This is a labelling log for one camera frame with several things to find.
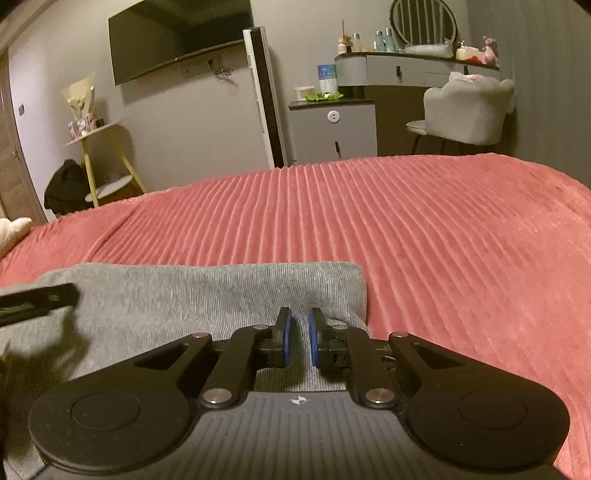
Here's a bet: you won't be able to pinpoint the grey knit pants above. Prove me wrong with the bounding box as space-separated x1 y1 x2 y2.
1 262 368 479

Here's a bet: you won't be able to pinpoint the cream pillow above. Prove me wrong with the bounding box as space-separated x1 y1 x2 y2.
0 217 33 259

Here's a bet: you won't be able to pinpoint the wooden door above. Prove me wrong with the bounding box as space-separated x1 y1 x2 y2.
1 51 47 225

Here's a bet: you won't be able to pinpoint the black bag on floor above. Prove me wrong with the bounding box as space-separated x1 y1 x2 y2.
43 159 92 217

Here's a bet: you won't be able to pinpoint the yellow legged side table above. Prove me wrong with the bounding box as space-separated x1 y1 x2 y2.
63 121 148 208

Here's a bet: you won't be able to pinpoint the red ribbed bed blanket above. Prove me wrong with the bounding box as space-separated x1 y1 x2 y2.
1 154 590 479

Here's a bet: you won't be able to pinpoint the grey bedside cabinet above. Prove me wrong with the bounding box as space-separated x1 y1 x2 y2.
288 99 378 165

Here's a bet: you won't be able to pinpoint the wrapped flower bouquet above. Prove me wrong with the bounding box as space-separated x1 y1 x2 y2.
61 72 97 140

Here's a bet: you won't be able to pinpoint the white upholstered chair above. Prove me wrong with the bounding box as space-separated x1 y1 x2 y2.
406 72 515 152

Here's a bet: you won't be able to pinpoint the grey vanity desk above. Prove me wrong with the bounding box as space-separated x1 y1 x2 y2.
335 52 501 156

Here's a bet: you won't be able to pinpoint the blue white tissue box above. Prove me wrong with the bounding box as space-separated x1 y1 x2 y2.
318 64 339 94

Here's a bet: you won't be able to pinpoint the white tower fan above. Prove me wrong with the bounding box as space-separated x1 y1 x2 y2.
242 26 286 168

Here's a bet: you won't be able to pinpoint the pink plush toy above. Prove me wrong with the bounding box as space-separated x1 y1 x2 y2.
481 36 499 67

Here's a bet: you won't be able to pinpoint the round vanity mirror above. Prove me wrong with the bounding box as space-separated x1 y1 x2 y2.
390 0 459 47

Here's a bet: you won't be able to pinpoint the black wall television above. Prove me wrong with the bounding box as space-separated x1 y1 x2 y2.
108 0 253 85

